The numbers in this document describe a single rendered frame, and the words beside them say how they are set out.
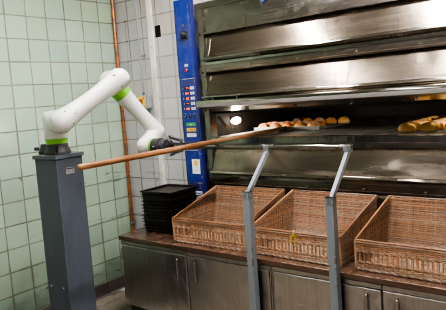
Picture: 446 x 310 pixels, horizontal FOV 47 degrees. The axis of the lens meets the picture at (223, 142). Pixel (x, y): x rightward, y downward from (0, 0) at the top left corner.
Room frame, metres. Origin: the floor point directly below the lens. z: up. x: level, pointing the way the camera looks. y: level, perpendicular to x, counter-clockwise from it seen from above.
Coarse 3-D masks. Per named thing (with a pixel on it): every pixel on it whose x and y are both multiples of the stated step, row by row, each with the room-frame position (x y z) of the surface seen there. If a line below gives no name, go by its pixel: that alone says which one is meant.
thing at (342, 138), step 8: (256, 136) 3.38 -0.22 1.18; (264, 136) 3.33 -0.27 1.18; (272, 136) 3.28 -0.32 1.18; (280, 136) 3.24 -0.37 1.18; (288, 136) 3.19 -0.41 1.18; (296, 136) 3.15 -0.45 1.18; (304, 136) 3.11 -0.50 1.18; (312, 136) 3.08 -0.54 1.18; (320, 136) 3.04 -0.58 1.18; (328, 136) 3.01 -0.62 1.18; (336, 136) 2.98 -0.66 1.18; (344, 136) 2.94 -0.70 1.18; (352, 136) 2.91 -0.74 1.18; (360, 136) 2.88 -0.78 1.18; (368, 136) 2.86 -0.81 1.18; (376, 136) 2.83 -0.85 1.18; (384, 136) 2.80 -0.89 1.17; (392, 136) 2.77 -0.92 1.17; (400, 136) 2.75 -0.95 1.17; (408, 136) 2.72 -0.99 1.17; (416, 136) 2.69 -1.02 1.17; (424, 136) 2.67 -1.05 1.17; (432, 136) 2.64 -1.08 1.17; (440, 136) 2.62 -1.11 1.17
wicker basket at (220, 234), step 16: (208, 192) 3.43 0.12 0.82; (224, 192) 3.45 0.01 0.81; (240, 192) 3.37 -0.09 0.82; (256, 192) 3.30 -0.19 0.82; (272, 192) 3.22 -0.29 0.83; (192, 208) 3.29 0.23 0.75; (208, 208) 3.43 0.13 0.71; (224, 208) 3.42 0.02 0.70; (240, 208) 3.34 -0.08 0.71; (256, 208) 3.27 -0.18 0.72; (176, 224) 3.12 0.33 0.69; (192, 224) 3.04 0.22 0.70; (208, 224) 2.96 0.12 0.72; (224, 224) 2.89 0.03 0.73; (240, 224) 2.83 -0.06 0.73; (272, 224) 3.05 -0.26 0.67; (176, 240) 3.13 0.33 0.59; (192, 240) 3.05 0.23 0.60; (208, 240) 2.97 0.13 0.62; (224, 240) 3.04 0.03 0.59; (240, 240) 2.83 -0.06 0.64
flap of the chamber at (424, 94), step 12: (312, 96) 2.91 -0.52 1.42; (324, 96) 2.86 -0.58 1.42; (336, 96) 2.81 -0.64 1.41; (348, 96) 2.77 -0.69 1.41; (360, 96) 2.72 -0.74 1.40; (372, 96) 2.68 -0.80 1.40; (384, 96) 2.65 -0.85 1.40; (396, 96) 2.63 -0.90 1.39; (408, 96) 2.61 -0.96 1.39; (420, 96) 2.60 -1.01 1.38; (432, 96) 2.58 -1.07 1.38; (444, 96) 2.56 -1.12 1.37; (204, 108) 3.46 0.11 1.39; (216, 108) 3.43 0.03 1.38; (228, 108) 3.40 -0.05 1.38; (240, 108) 3.37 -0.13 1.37; (252, 108) 3.34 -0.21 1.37; (264, 108) 3.32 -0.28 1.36
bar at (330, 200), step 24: (216, 144) 3.07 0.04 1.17; (240, 144) 2.96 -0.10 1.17; (264, 144) 2.85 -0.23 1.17; (288, 144) 2.76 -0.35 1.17; (312, 144) 2.67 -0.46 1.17; (336, 144) 2.58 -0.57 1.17; (336, 192) 2.41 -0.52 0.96; (336, 216) 2.38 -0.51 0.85; (336, 240) 2.37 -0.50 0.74; (336, 264) 2.35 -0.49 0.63; (336, 288) 2.35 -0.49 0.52
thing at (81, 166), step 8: (272, 128) 3.57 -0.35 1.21; (232, 136) 3.19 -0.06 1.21; (240, 136) 3.25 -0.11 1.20; (248, 136) 3.32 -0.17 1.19; (192, 144) 2.89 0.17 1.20; (200, 144) 2.94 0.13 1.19; (208, 144) 3.00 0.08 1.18; (144, 152) 2.61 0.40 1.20; (152, 152) 2.64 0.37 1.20; (160, 152) 2.68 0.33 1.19; (168, 152) 2.73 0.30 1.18; (104, 160) 2.40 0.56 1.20; (112, 160) 2.43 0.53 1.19; (120, 160) 2.47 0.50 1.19; (128, 160) 2.51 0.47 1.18; (80, 168) 2.29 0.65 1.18; (88, 168) 2.32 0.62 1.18
